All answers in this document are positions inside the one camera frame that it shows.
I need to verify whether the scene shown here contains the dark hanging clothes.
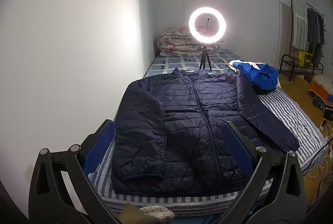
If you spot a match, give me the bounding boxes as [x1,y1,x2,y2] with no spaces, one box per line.
[307,8,326,63]

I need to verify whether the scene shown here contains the black device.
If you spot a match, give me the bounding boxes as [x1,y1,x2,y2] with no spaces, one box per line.
[312,96,329,110]

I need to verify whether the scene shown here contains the blue and white jacket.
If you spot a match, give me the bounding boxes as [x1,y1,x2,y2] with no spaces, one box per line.
[228,60,279,91]

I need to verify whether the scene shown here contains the olive cloth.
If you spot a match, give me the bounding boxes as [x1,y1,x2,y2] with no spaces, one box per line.
[116,203,146,224]

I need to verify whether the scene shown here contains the white lace cloth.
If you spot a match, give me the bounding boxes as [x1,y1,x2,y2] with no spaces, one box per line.
[312,74,333,90]

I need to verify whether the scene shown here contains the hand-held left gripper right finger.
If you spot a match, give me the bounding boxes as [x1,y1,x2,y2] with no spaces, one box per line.
[221,121,322,224]

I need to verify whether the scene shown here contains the yellow box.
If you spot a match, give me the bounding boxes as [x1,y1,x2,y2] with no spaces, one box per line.
[297,50,313,66]

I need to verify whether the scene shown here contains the folded floral quilt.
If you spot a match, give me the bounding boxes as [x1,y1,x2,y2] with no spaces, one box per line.
[157,26,223,57]

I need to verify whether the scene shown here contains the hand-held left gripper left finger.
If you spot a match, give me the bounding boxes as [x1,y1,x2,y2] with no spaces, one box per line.
[28,119,123,224]

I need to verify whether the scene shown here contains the beige fuzzy cloth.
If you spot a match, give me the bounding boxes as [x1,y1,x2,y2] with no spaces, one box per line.
[139,204,175,224]

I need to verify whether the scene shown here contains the phone holder clamp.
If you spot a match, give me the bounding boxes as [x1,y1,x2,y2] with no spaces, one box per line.
[204,14,214,37]

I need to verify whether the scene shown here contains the blue plaid bed sheet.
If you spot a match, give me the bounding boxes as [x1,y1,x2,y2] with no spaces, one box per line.
[144,48,245,77]

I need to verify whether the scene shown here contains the navy puffer jacket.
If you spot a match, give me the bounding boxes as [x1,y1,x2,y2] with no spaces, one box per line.
[111,67,301,194]

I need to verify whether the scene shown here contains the orange stool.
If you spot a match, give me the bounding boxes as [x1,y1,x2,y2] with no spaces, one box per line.
[308,81,333,100]

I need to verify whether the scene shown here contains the ring light black cable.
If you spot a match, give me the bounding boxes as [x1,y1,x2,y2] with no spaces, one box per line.
[211,58,230,72]

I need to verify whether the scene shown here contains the black tripod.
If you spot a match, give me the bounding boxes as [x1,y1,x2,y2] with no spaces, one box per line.
[199,44,212,71]

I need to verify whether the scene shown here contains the striped hanging towel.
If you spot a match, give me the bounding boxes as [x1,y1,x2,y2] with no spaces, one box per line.
[290,0,309,50]

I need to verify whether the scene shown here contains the black clothes rack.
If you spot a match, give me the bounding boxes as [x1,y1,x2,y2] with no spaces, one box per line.
[280,0,326,81]

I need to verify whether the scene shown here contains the bed with striped sheet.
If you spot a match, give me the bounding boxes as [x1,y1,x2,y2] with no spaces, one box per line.
[87,87,328,217]

